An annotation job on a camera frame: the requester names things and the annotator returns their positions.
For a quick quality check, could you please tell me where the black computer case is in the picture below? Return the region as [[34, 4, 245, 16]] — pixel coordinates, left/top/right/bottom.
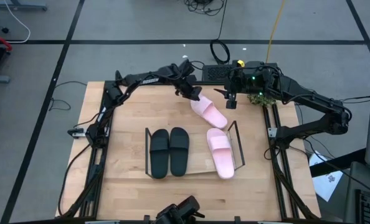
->
[[201, 62, 280, 83]]

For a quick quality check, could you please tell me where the green potted plant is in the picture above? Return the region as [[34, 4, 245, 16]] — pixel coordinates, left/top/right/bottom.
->
[[247, 93, 277, 108]]

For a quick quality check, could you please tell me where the white paper sheet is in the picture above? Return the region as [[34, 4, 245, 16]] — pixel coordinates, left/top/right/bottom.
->
[[308, 150, 344, 203]]

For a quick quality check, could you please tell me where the thin black floor cable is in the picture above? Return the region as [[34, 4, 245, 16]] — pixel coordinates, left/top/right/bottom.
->
[[48, 80, 88, 112]]

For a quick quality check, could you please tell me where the black desk cable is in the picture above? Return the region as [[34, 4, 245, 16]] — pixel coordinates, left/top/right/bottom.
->
[[302, 136, 370, 197]]

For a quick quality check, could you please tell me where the black coiled cable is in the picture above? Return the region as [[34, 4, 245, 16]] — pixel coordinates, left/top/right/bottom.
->
[[209, 0, 232, 65]]

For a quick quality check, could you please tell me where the black cable tangle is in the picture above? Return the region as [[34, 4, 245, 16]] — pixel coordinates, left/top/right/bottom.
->
[[184, 0, 226, 17]]

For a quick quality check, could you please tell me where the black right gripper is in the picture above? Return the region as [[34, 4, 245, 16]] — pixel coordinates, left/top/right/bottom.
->
[[213, 69, 249, 110]]

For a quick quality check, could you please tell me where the black slide sandal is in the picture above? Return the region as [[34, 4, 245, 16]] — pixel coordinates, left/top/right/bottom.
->
[[149, 128, 171, 180], [169, 126, 191, 178]]

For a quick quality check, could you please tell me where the white cable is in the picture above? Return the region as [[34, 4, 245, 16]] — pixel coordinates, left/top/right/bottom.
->
[[2, 0, 32, 44]]

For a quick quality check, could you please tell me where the black desk edge bar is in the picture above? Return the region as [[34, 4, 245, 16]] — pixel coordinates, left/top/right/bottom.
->
[[309, 148, 368, 179]]

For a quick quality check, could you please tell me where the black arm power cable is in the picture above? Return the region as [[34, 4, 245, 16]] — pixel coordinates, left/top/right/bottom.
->
[[57, 144, 91, 217]]

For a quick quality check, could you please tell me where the black aluminium table frame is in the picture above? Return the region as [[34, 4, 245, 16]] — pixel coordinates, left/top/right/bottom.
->
[[55, 70, 322, 224]]

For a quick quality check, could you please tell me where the wooden shelf with black frame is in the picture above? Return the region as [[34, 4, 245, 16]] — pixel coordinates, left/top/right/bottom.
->
[[144, 120, 246, 180]]

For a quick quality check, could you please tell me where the yellow cable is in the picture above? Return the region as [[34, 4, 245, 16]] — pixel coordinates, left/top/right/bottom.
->
[[265, 0, 287, 64]]

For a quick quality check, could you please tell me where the pink slide sandal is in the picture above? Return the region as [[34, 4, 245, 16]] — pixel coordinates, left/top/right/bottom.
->
[[206, 128, 236, 180], [189, 94, 229, 130]]

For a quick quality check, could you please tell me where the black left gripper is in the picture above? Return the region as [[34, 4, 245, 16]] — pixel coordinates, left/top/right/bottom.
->
[[173, 72, 204, 101]]

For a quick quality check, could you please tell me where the grey desk foot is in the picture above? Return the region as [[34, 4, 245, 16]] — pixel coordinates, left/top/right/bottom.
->
[[0, 0, 47, 11]]

